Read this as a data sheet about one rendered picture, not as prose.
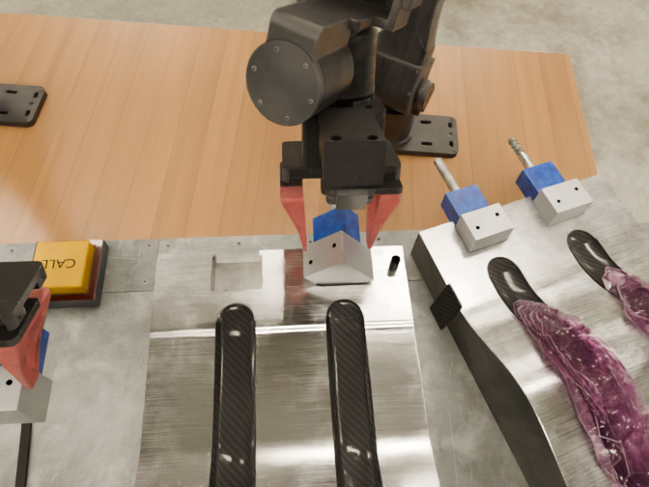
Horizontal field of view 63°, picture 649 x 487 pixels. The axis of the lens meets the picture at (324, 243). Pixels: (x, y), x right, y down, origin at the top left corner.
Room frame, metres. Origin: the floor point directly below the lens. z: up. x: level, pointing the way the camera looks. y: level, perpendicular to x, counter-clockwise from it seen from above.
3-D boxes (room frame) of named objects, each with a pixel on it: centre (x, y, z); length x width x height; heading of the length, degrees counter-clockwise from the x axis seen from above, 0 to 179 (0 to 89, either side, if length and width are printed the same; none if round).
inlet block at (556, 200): (0.41, -0.26, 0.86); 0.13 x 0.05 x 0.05; 25
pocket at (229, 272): (0.23, 0.09, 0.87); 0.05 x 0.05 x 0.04; 8
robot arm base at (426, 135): (0.51, -0.08, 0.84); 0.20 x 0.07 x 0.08; 91
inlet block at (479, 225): (0.37, -0.16, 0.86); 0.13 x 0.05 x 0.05; 25
